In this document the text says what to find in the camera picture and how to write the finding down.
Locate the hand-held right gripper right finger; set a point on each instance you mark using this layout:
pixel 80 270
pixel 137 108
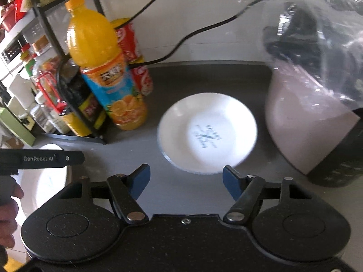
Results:
pixel 230 180

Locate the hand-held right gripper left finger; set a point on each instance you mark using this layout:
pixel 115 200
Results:
pixel 140 180

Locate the wide white plate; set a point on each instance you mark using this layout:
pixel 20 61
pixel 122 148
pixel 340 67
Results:
pixel 42 188

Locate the small deep white plate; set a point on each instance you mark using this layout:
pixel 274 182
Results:
pixel 198 119

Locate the person's left hand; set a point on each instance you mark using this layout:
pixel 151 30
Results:
pixel 7 226

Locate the green carton box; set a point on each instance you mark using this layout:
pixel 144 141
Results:
pixel 14 127

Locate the black metal kitchen rack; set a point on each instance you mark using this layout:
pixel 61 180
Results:
pixel 85 138

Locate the white seasoning jar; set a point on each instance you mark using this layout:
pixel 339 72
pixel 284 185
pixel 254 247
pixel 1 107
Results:
pixel 21 90

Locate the dark soy sauce bottle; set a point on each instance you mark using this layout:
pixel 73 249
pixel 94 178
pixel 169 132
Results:
pixel 82 102

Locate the black and silver pressure cooker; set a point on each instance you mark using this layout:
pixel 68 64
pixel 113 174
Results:
pixel 297 124

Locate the orange juice bottle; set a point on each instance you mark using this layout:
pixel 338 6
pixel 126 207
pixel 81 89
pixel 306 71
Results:
pixel 93 48

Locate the red cola can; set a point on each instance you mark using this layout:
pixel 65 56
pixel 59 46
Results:
pixel 133 48

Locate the red plastic basket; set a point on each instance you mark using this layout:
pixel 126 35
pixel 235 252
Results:
pixel 8 15

